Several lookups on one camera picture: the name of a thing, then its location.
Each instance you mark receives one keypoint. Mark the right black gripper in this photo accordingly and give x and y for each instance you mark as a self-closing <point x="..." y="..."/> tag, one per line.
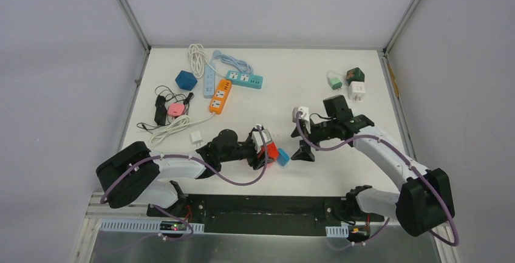
<point x="303" y="152"/>

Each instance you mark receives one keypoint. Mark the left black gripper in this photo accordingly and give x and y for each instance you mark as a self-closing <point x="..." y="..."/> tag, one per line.
<point x="257" y="155"/>

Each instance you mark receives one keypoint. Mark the red cube adapter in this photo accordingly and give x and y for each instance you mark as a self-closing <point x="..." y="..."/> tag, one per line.
<point x="272" y="153"/>

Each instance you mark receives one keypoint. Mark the blue small adapter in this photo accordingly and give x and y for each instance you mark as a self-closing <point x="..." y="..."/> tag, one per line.
<point x="283" y="158"/>

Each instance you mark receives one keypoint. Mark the white charger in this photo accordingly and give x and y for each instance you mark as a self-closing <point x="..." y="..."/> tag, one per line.
<point x="196" y="138"/>

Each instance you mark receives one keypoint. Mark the light green plug charger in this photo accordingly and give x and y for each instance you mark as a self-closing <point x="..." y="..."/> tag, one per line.
<point x="335" y="80"/>

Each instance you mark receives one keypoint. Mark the white tiger cube adapter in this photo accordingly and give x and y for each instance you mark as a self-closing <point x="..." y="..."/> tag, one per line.
<point x="356" y="90"/>

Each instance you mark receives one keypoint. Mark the dark green dragon cube adapter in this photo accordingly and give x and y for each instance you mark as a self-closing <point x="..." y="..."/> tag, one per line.
<point x="355" y="75"/>

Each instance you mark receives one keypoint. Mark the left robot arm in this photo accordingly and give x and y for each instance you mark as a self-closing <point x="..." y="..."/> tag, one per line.
<point x="139" y="174"/>

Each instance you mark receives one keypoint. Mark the orange power strip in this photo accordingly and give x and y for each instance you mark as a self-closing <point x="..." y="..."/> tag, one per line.
<point x="220" y="96"/>

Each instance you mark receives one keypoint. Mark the teal power strip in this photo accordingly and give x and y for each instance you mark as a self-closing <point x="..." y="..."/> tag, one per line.
<point x="245" y="80"/>

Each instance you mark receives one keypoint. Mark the pink round adapter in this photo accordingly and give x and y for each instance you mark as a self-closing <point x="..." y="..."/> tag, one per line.
<point x="176" y="109"/>

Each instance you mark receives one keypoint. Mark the light blue power strip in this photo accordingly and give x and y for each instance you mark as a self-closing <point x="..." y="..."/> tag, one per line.
<point x="209" y="79"/>

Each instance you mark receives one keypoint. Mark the blue cube adapter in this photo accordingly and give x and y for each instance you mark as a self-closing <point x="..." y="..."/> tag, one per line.
<point x="186" y="80"/>

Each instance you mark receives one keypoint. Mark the black power adapter with cable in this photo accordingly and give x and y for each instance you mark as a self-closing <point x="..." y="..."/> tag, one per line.
<point x="164" y="97"/>

